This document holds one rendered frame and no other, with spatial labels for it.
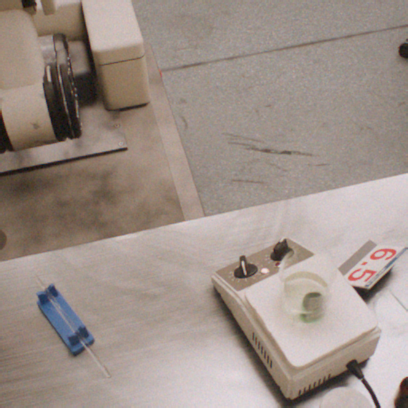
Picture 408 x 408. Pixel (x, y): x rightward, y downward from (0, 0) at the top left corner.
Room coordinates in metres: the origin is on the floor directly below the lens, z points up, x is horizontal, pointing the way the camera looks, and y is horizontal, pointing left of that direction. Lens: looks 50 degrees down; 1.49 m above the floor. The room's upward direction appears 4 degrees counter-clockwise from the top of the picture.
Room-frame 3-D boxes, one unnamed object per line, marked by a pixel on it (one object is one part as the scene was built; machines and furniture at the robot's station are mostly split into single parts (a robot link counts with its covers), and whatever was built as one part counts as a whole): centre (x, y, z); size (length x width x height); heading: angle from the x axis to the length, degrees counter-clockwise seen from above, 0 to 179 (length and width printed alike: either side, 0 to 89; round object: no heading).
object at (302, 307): (0.38, -0.11, 0.88); 0.07 x 0.06 x 0.08; 107
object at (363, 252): (0.48, -0.22, 0.77); 0.09 x 0.06 x 0.04; 130
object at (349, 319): (0.38, -0.12, 0.83); 0.12 x 0.12 x 0.01; 24
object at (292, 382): (0.40, -0.11, 0.79); 0.22 x 0.13 x 0.08; 24
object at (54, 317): (0.43, 0.19, 0.77); 0.10 x 0.03 x 0.04; 35
